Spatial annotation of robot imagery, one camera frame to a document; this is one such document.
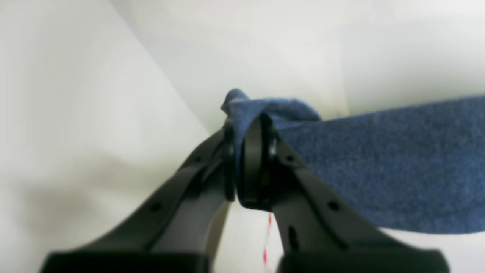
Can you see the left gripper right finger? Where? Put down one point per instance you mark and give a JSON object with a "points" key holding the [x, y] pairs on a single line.
{"points": [[319, 231]]}

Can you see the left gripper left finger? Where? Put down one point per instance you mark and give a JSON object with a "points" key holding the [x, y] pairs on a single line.
{"points": [[169, 232]]}

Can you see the dark blue T-shirt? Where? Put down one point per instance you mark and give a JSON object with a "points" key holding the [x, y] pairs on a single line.
{"points": [[418, 168]]}

